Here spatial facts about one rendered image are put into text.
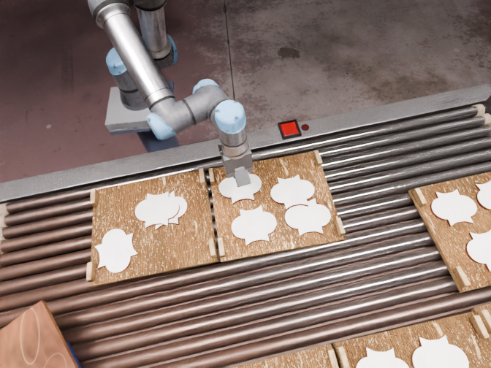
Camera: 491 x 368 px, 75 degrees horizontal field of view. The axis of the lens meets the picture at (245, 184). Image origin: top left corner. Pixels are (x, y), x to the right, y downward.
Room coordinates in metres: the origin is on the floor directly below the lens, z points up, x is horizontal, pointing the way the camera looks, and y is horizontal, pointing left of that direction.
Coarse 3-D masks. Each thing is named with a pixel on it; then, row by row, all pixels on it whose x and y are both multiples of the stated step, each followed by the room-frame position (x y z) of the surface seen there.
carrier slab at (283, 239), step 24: (216, 168) 0.63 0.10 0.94; (264, 168) 0.60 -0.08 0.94; (288, 168) 0.59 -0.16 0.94; (312, 168) 0.58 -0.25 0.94; (216, 192) 0.53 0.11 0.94; (264, 192) 0.51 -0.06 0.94; (216, 216) 0.44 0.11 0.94; (336, 216) 0.39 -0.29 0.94; (240, 240) 0.34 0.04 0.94; (288, 240) 0.32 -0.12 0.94; (312, 240) 0.31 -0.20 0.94; (336, 240) 0.31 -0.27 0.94
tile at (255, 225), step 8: (256, 208) 0.44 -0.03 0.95; (240, 216) 0.42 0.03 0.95; (248, 216) 0.42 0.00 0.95; (256, 216) 0.42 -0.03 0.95; (264, 216) 0.41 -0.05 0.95; (272, 216) 0.41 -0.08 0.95; (232, 224) 0.40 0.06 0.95; (240, 224) 0.39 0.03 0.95; (248, 224) 0.39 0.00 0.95; (256, 224) 0.39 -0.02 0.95; (264, 224) 0.38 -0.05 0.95; (272, 224) 0.38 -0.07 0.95; (232, 232) 0.37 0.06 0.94; (240, 232) 0.36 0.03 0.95; (248, 232) 0.36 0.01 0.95; (256, 232) 0.36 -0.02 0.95; (264, 232) 0.36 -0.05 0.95; (272, 232) 0.36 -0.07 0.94; (248, 240) 0.33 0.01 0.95; (256, 240) 0.33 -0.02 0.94; (264, 240) 0.33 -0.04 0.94
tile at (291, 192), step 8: (296, 176) 0.55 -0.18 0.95; (280, 184) 0.53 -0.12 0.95; (288, 184) 0.52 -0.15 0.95; (296, 184) 0.52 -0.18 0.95; (304, 184) 0.51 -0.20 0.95; (272, 192) 0.50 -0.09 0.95; (280, 192) 0.49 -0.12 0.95; (288, 192) 0.49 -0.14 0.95; (296, 192) 0.48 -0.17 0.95; (304, 192) 0.48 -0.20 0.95; (312, 192) 0.48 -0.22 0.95; (280, 200) 0.46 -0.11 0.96; (288, 200) 0.46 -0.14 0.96; (296, 200) 0.45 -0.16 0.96; (304, 200) 0.45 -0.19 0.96; (288, 208) 0.43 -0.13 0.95
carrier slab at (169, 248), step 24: (120, 192) 0.57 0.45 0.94; (144, 192) 0.56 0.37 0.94; (192, 192) 0.54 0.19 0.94; (96, 216) 0.49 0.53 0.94; (120, 216) 0.48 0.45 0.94; (192, 216) 0.45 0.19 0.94; (96, 240) 0.40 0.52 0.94; (144, 240) 0.38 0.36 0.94; (168, 240) 0.37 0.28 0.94; (192, 240) 0.36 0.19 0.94; (96, 264) 0.31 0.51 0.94; (144, 264) 0.30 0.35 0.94; (168, 264) 0.29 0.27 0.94; (192, 264) 0.28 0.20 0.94
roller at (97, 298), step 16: (400, 224) 0.34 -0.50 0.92; (416, 224) 0.33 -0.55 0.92; (352, 240) 0.30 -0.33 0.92; (368, 240) 0.30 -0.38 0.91; (256, 256) 0.29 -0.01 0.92; (272, 256) 0.28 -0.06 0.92; (288, 256) 0.28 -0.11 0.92; (304, 256) 0.27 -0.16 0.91; (192, 272) 0.26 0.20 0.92; (208, 272) 0.25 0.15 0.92; (224, 272) 0.25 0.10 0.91; (112, 288) 0.24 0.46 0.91; (128, 288) 0.23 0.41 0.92; (144, 288) 0.22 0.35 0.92; (160, 288) 0.22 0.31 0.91; (48, 304) 0.21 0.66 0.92; (64, 304) 0.20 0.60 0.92; (80, 304) 0.20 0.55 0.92; (96, 304) 0.19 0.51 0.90; (0, 320) 0.18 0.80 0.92
